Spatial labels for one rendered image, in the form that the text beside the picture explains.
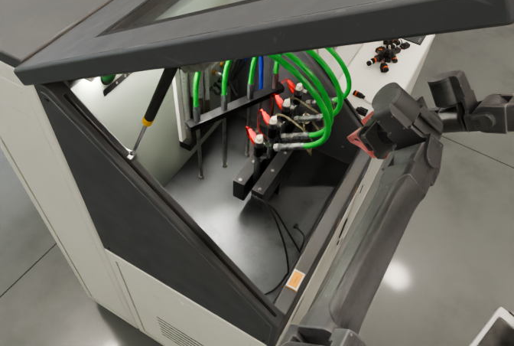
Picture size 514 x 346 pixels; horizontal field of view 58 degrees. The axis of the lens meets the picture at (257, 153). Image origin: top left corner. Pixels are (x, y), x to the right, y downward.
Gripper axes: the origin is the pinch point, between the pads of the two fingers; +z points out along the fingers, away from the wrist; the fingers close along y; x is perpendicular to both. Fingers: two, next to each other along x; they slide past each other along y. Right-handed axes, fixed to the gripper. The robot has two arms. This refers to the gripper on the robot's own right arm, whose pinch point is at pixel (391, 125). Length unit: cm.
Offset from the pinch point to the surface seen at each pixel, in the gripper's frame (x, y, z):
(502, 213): -114, -117, 61
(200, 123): 25, 19, 42
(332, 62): -26.8, 11.8, 38.4
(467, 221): -95, -109, 69
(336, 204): 8.3, -19.6, 23.2
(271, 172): 15.8, -3.9, 35.2
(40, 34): 55, 54, 20
